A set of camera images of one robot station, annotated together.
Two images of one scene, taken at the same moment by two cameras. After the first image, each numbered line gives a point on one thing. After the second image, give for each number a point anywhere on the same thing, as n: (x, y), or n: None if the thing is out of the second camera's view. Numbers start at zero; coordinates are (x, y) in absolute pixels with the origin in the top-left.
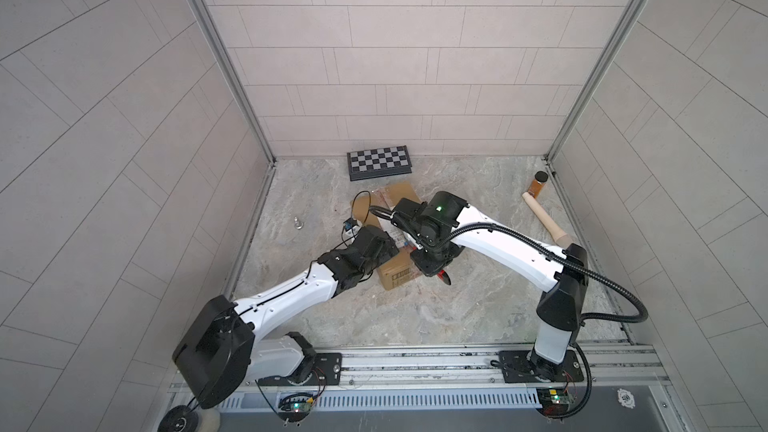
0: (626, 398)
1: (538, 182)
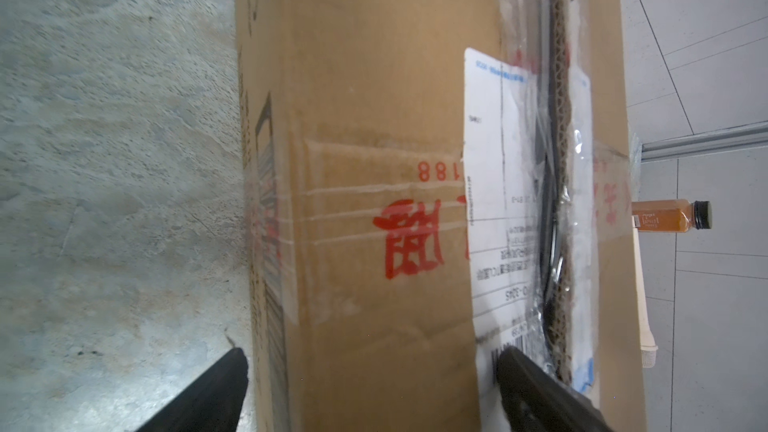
0: None
1: (672, 215)
